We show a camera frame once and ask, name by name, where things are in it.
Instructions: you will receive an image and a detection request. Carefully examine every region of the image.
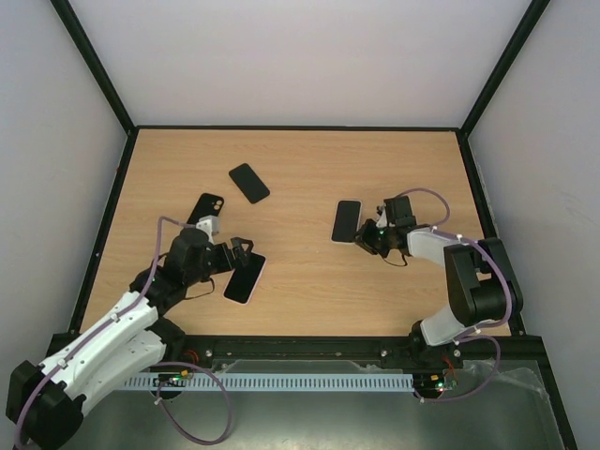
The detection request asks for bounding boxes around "black phone case with cutout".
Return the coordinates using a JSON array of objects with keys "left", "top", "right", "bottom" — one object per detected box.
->
[{"left": 187, "top": 193, "right": 224, "bottom": 225}]

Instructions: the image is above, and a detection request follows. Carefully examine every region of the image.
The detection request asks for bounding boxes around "black smartphone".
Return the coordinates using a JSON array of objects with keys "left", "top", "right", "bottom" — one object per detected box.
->
[{"left": 223, "top": 253, "right": 266, "bottom": 305}]

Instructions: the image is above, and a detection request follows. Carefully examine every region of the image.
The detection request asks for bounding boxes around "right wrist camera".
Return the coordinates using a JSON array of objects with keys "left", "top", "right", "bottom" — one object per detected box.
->
[{"left": 376, "top": 204, "right": 388, "bottom": 229}]

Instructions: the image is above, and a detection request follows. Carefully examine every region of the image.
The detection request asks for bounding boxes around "black metal frame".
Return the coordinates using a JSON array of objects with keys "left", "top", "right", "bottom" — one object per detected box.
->
[{"left": 11, "top": 0, "right": 578, "bottom": 450}]

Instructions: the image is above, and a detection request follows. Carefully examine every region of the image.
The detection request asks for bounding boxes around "beige phone case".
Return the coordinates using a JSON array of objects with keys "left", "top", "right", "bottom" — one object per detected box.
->
[{"left": 330, "top": 200, "right": 365, "bottom": 246}]

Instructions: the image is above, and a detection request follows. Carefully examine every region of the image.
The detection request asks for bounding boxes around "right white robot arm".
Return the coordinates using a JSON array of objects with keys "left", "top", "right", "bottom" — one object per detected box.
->
[{"left": 353, "top": 195, "right": 523, "bottom": 368}]

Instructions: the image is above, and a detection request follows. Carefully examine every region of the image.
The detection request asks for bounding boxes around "black phone face down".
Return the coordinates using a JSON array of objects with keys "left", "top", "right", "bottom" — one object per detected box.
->
[{"left": 229, "top": 163, "right": 270, "bottom": 204}]

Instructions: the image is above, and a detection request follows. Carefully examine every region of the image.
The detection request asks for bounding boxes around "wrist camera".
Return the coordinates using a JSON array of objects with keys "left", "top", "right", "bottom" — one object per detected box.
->
[
  {"left": 376, "top": 204, "right": 388, "bottom": 229},
  {"left": 195, "top": 215, "right": 219, "bottom": 236}
]

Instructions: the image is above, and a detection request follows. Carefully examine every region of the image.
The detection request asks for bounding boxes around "white slotted cable duct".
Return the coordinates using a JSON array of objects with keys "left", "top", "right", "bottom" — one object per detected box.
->
[{"left": 117, "top": 373, "right": 413, "bottom": 393}]

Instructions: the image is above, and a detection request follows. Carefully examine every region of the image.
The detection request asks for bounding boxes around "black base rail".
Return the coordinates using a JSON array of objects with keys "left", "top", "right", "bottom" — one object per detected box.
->
[{"left": 46, "top": 330, "right": 548, "bottom": 371}]

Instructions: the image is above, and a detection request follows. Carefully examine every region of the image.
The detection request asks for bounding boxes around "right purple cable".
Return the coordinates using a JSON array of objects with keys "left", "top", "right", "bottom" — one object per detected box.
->
[{"left": 393, "top": 187, "right": 515, "bottom": 403}]

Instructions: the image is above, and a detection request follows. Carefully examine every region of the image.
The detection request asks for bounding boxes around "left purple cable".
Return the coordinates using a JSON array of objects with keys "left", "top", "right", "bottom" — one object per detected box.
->
[{"left": 12, "top": 215, "right": 233, "bottom": 446}]

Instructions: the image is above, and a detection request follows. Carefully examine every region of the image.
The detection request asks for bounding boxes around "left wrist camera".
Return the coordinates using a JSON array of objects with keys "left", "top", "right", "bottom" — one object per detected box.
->
[{"left": 195, "top": 215, "right": 219, "bottom": 236}]

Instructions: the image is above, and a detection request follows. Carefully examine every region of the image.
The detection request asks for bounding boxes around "purple cable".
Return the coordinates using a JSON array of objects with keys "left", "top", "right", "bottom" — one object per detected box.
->
[
  {"left": 393, "top": 187, "right": 515, "bottom": 403},
  {"left": 12, "top": 215, "right": 233, "bottom": 446}
]

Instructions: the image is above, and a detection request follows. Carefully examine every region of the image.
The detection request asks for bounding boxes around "pink phone case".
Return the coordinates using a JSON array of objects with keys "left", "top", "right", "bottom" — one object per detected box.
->
[{"left": 222, "top": 251, "right": 268, "bottom": 307}]

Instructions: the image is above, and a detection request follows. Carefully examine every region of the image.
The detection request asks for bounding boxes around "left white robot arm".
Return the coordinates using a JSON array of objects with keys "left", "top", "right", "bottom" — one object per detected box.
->
[{"left": 6, "top": 225, "right": 254, "bottom": 449}]

